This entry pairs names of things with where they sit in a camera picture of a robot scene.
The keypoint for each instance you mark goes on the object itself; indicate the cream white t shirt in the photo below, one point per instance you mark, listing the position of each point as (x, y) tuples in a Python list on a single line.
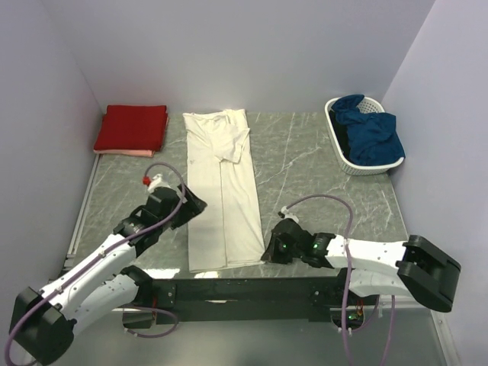
[(228, 234)]

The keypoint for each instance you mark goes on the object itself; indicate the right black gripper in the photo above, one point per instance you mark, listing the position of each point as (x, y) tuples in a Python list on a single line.
[(272, 255)]

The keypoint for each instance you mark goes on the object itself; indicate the folded pink t shirt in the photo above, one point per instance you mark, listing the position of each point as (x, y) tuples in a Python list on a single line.
[(129, 153)]

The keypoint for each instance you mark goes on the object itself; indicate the white plastic laundry basket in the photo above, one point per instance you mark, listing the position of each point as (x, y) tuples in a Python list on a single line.
[(366, 105)]

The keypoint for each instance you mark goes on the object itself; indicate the aluminium extrusion rail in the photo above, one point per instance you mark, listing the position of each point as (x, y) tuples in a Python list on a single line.
[(69, 261)]

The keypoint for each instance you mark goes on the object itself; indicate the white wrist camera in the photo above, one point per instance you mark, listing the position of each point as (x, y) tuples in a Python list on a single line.
[(286, 214), (157, 181)]

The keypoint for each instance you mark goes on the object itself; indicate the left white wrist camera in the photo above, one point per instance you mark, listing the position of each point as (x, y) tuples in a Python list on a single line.
[(157, 181)]

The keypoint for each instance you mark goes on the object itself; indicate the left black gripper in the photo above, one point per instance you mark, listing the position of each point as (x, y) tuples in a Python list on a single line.
[(194, 205)]

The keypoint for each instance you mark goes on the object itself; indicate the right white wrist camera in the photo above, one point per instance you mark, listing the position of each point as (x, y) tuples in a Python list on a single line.
[(286, 214)]

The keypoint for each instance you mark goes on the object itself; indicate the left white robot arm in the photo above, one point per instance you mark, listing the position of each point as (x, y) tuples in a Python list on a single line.
[(45, 322)]

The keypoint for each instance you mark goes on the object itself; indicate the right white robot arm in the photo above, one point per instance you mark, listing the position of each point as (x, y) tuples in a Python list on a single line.
[(413, 268)]

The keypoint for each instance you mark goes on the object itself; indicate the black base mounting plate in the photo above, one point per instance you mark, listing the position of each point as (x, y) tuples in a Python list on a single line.
[(228, 299)]

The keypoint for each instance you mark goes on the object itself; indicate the folded red t shirt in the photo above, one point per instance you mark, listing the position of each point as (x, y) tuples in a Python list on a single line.
[(135, 112)]

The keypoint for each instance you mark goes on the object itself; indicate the crumpled blue t shirt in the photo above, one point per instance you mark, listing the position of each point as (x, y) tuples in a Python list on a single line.
[(371, 137)]

